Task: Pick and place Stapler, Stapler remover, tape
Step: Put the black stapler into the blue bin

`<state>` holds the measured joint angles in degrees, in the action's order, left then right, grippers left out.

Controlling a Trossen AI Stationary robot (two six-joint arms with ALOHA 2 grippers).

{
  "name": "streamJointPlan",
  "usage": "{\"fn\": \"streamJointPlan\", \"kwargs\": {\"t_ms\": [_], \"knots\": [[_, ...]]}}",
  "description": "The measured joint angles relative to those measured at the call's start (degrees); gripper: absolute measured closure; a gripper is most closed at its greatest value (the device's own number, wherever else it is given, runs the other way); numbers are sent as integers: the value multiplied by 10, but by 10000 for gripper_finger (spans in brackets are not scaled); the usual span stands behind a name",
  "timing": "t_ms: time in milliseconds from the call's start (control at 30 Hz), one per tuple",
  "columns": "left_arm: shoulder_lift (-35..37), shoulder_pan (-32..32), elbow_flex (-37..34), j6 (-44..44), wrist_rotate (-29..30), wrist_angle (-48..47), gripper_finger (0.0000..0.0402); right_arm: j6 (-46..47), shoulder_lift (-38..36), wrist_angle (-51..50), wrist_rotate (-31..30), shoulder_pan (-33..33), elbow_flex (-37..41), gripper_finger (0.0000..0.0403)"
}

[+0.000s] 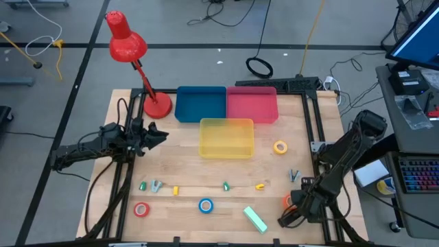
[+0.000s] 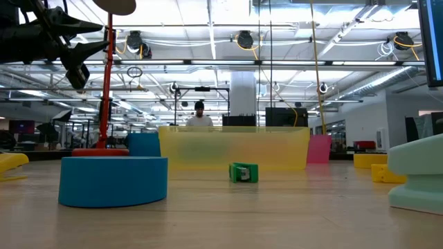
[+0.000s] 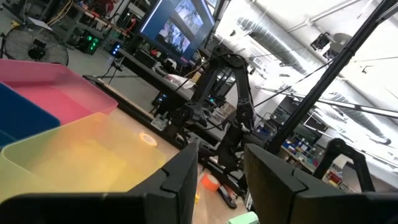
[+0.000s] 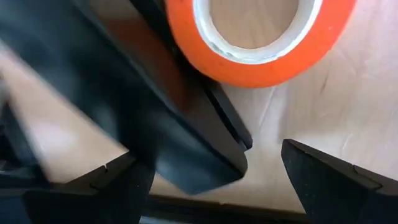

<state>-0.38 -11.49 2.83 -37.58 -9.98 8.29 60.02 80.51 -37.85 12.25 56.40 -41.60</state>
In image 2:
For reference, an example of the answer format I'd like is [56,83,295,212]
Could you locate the pink plastic bin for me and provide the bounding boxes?
[305,134,333,165]

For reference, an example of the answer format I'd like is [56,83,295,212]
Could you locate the black ceiling cable reel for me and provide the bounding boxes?
[393,30,424,62]
[125,30,154,60]
[235,30,256,50]

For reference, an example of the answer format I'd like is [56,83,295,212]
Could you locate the computer monitor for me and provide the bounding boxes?
[417,0,443,88]

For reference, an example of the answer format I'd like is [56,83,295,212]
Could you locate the red desk lamp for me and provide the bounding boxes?
[71,0,137,158]

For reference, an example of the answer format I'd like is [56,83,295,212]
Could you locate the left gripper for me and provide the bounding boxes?
[29,0,110,72]

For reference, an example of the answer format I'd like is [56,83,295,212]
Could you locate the yellow tape roll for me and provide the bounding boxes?
[353,153,389,169]

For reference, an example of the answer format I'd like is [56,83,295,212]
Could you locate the blue tape roll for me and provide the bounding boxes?
[57,156,169,209]

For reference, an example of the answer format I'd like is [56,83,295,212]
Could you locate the yellow translucent plastic bin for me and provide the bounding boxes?
[158,125,311,172]

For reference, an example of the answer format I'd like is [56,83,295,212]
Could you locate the black low box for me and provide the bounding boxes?
[222,114,257,127]

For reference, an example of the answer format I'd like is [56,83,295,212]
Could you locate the person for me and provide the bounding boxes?
[186,100,214,127]

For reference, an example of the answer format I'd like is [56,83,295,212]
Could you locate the black cabinet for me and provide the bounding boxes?
[265,107,309,128]

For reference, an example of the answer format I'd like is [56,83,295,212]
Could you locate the red crate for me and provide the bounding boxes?
[352,140,377,151]

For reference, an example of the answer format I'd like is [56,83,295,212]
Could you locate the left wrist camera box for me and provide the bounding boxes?
[65,63,91,90]

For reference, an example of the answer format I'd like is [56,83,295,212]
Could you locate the yellow hanging cable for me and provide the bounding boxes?
[309,0,328,136]

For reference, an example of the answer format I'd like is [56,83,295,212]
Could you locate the blue plastic bin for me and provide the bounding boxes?
[126,133,162,158]

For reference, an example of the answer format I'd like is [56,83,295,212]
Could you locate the mint green eraser block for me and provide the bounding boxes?
[387,133,443,216]

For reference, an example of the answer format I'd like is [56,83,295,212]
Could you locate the black metal gantry frame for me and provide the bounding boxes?
[174,86,231,126]

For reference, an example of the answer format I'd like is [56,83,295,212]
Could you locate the yellow mini stapler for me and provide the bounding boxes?
[370,163,408,185]
[0,152,30,183]

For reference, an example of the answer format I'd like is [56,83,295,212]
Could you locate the green mini stapler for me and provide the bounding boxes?
[228,162,260,184]

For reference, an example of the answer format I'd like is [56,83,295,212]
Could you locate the black hanging cable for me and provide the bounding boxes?
[256,0,262,127]
[269,0,274,109]

